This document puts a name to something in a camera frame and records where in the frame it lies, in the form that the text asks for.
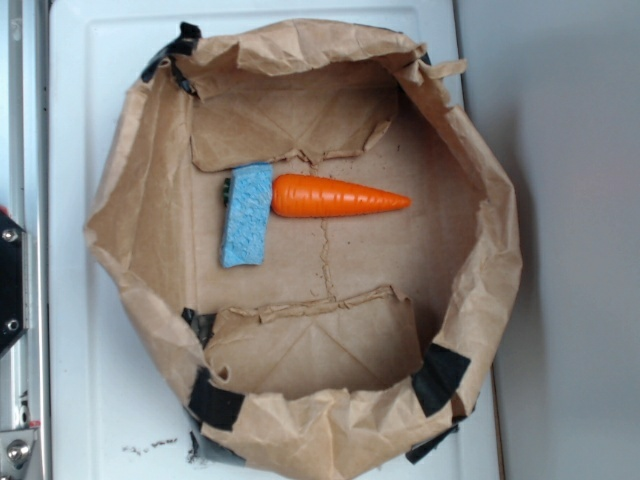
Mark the blue sponge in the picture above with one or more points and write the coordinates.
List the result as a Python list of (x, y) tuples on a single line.
[(247, 196)]

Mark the orange toy carrot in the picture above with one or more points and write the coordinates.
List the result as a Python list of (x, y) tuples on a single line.
[(302, 196)]

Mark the brown paper bag tray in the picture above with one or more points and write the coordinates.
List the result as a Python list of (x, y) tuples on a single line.
[(357, 339)]

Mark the white tray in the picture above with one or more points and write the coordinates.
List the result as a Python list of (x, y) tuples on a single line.
[(113, 414)]

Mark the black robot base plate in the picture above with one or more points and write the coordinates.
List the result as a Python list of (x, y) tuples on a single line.
[(11, 282)]

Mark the metal rail frame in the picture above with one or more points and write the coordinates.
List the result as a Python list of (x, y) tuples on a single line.
[(25, 369)]

